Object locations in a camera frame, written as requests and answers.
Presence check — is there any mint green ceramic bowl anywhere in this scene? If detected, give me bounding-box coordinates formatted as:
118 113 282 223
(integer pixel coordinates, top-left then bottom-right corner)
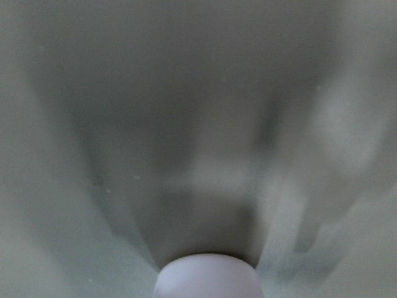
1 1 396 297

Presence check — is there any pale lilac plastic cup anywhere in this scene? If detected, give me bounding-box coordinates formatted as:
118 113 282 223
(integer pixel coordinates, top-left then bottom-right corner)
153 254 264 298

